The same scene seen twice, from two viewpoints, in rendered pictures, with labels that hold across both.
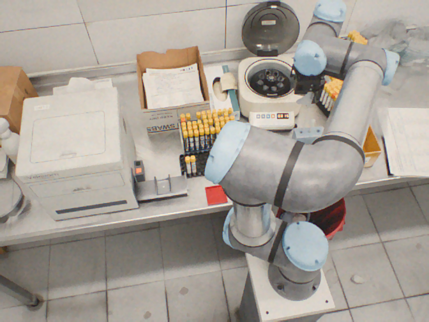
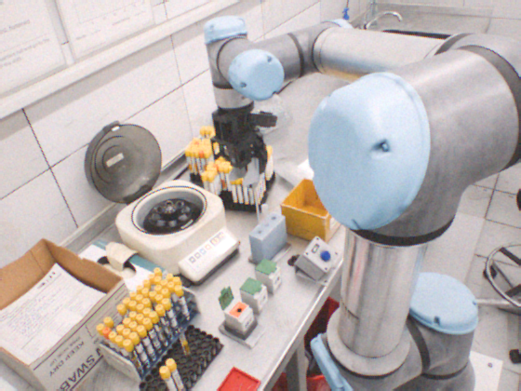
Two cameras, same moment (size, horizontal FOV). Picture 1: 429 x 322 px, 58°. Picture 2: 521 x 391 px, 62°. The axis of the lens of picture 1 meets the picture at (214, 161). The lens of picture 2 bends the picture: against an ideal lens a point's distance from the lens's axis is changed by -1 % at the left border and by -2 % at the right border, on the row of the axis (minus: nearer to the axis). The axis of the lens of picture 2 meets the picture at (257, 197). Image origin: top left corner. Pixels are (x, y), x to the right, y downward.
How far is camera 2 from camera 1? 0.50 m
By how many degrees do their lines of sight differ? 35
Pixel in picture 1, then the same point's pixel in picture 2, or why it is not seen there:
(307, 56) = (259, 65)
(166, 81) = (29, 314)
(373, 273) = not seen: hidden behind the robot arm
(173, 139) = (107, 378)
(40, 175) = not seen: outside the picture
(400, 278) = not seen: hidden behind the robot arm
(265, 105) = (191, 238)
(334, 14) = (238, 23)
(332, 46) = (273, 45)
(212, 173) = (401, 178)
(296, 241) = (433, 303)
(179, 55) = (24, 268)
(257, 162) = (457, 89)
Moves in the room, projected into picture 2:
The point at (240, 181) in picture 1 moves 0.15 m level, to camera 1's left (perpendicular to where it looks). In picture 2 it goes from (457, 149) to (346, 273)
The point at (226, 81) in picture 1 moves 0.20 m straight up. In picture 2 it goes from (118, 250) to (91, 185)
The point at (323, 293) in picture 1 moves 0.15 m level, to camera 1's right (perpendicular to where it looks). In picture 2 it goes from (475, 361) to (503, 308)
